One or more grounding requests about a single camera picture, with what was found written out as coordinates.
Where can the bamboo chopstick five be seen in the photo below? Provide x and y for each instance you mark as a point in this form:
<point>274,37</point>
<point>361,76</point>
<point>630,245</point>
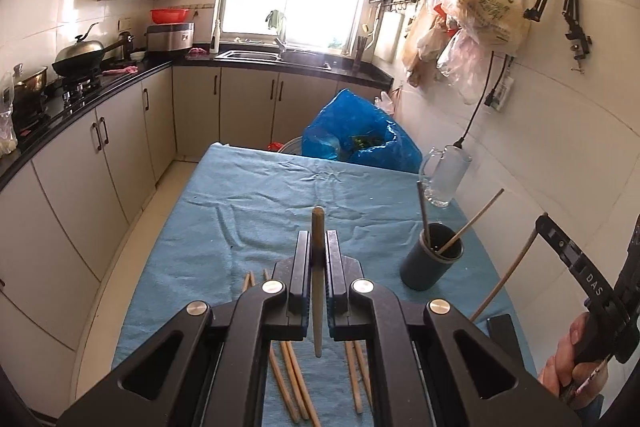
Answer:
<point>291,384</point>

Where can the bamboo chopstick three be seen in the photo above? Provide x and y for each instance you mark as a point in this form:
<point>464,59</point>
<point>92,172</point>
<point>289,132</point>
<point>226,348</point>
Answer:
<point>318,246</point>

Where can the steel cooking pot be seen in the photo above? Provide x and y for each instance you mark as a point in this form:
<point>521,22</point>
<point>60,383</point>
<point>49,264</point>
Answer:
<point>29,84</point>

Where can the translucent pink plastic bag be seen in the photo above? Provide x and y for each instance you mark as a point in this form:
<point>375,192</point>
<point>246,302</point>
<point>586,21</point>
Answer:
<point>465,65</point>

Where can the person right hand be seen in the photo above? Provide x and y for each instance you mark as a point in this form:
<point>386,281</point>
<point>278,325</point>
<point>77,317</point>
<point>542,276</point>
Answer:
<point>561,368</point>

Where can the black wok with handle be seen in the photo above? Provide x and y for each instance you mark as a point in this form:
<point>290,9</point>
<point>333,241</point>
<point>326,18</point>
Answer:
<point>84,55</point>

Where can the bamboo chopstick six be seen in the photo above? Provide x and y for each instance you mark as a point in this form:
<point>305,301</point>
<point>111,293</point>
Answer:
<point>358,373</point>

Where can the bamboo chopstick four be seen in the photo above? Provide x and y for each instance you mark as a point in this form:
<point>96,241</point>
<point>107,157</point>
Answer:
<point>495,290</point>

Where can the sink faucet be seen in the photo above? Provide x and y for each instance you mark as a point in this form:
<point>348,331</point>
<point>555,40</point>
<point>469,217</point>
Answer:
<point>283,50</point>

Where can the blue table cloth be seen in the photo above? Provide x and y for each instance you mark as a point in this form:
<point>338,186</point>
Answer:
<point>241,212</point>

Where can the bamboo chopstick two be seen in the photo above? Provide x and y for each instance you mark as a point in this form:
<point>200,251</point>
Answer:
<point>480,213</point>

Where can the dark grey utensil holder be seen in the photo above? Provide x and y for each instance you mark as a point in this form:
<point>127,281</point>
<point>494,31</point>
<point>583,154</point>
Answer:
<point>425,265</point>

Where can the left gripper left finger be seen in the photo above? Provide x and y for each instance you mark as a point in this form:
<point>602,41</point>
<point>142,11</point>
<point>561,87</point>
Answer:
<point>207,365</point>

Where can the black smartphone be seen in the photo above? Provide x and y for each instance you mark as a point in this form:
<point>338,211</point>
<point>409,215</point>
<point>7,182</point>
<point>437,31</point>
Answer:
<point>501,330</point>

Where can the bamboo chopstick one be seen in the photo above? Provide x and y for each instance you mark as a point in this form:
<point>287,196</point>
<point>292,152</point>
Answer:
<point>424,217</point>

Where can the clear glass mug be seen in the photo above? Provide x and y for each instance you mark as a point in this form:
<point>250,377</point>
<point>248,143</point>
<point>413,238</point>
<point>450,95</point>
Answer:
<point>441,173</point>

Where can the lower kitchen cabinets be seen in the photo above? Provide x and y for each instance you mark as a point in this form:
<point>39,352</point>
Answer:
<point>62,222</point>

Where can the printed plastic shopping bag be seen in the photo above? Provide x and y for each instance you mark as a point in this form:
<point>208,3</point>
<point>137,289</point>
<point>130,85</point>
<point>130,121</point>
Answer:
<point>498,25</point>

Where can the blue plastic bag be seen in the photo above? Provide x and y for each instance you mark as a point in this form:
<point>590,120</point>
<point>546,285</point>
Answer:
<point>352,129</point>

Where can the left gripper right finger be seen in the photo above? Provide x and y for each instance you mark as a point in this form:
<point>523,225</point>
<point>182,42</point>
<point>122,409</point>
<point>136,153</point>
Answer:
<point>428,364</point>

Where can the red plastic basin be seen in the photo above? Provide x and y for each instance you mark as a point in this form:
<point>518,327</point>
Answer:
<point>169,16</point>

